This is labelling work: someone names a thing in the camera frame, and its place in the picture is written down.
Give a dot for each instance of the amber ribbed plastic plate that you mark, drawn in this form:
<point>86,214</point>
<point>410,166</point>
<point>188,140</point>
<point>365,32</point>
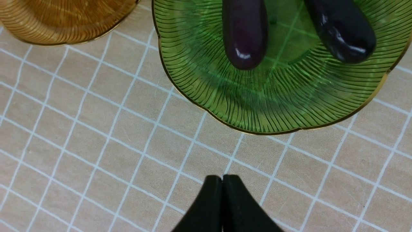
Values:
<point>61,22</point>

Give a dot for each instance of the green ribbed plastic plate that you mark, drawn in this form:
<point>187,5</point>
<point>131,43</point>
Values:
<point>298,86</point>

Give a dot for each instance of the checkered orange tablecloth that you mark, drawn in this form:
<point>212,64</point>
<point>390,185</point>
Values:
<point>95,138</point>

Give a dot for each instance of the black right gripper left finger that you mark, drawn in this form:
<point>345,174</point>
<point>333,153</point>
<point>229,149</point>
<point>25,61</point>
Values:
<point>204,214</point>

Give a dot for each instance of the purple eggplant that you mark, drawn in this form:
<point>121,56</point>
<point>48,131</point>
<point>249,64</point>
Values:
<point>245,32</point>
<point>343,29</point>

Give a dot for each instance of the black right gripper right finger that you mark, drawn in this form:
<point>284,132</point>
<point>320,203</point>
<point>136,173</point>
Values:
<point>240,211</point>

